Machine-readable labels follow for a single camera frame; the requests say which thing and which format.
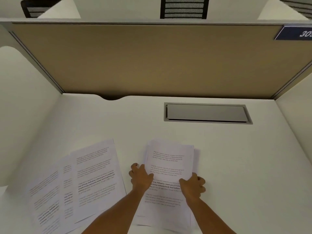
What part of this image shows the white rounded side divider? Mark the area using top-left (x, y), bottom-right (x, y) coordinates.
top-left (0, 46), bottom-right (65, 188)
top-left (37, 0), bottom-right (81, 20)
top-left (275, 72), bottom-right (312, 167)

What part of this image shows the black mesh office chair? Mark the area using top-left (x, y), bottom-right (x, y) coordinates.
top-left (276, 0), bottom-right (312, 20)
top-left (160, 0), bottom-right (210, 20)
top-left (20, 0), bottom-right (62, 19)

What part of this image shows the grey desk cable hatch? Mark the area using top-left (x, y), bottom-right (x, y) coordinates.
top-left (163, 102), bottom-right (253, 125)

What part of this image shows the person's left hand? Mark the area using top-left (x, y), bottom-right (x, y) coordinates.
top-left (128, 163), bottom-right (155, 193)

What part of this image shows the person's right forearm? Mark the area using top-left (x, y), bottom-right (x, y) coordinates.
top-left (186, 197), bottom-right (237, 234)

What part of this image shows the stack of printed white papers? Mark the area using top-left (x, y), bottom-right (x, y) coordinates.
top-left (135, 139), bottom-right (201, 228)

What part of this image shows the printed white paper sheet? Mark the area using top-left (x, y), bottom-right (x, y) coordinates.
top-left (24, 157), bottom-right (64, 234)
top-left (70, 138), bottom-right (127, 224)
top-left (58, 155), bottom-right (82, 234)

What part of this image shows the blue number sign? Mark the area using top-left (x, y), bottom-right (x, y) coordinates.
top-left (274, 25), bottom-right (312, 41)

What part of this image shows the person's right hand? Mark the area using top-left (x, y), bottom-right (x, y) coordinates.
top-left (179, 172), bottom-right (207, 202)

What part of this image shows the person's left forearm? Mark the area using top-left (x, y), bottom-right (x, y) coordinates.
top-left (81, 188), bottom-right (151, 234)

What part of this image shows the tan fabric partition panel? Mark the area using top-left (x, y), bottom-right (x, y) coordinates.
top-left (10, 21), bottom-right (312, 100)

